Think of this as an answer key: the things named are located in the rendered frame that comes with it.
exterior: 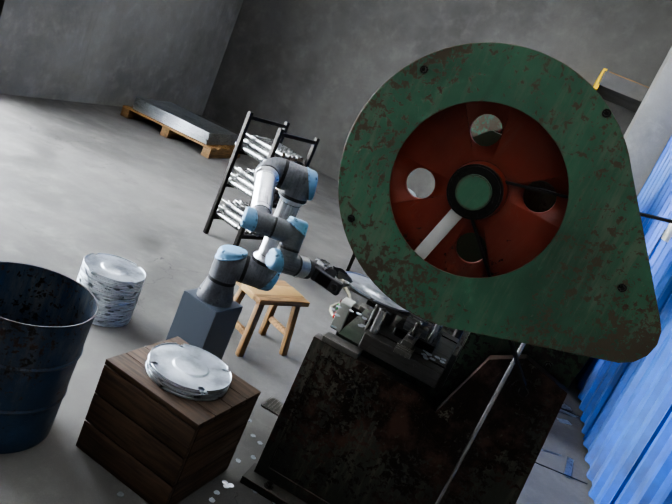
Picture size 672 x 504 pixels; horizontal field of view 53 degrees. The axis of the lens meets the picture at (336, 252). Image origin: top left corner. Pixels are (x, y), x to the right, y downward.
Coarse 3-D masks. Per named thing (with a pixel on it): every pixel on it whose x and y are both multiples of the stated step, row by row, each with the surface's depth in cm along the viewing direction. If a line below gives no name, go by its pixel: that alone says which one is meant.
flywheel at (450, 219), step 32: (416, 128) 200; (448, 128) 197; (512, 128) 192; (416, 160) 201; (448, 160) 198; (480, 160) 195; (512, 160) 193; (544, 160) 190; (448, 192) 188; (480, 192) 183; (512, 192) 194; (416, 224) 204; (448, 224) 196; (480, 224) 198; (512, 224) 195; (544, 224) 193; (448, 256) 202; (512, 256) 197
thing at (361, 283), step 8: (352, 272) 260; (352, 280) 250; (360, 280) 255; (368, 280) 261; (360, 288) 244; (368, 288) 247; (376, 288) 253; (368, 296) 237; (376, 296) 244; (384, 296) 247; (384, 304) 237; (392, 304) 244
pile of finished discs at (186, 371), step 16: (160, 352) 229; (176, 352) 233; (192, 352) 238; (208, 352) 242; (160, 368) 219; (176, 368) 223; (192, 368) 226; (208, 368) 232; (224, 368) 236; (176, 384) 214; (192, 384) 218; (208, 384) 222; (224, 384) 226; (208, 400) 220
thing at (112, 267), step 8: (88, 256) 314; (96, 256) 318; (104, 256) 321; (112, 256) 325; (88, 264) 306; (96, 264) 309; (104, 264) 311; (112, 264) 315; (120, 264) 319; (128, 264) 324; (136, 264) 327; (96, 272) 302; (104, 272) 305; (112, 272) 308; (120, 272) 310; (128, 272) 315; (136, 272) 319; (144, 272) 322; (112, 280) 301; (120, 280) 304; (128, 280) 307; (136, 280) 311
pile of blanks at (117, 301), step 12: (84, 264) 306; (84, 276) 304; (96, 276) 302; (96, 288) 301; (108, 288) 302; (120, 288) 304; (132, 288) 308; (108, 300) 304; (120, 300) 306; (132, 300) 314; (108, 312) 306; (120, 312) 310; (132, 312) 319; (96, 324) 306; (108, 324) 309; (120, 324) 314
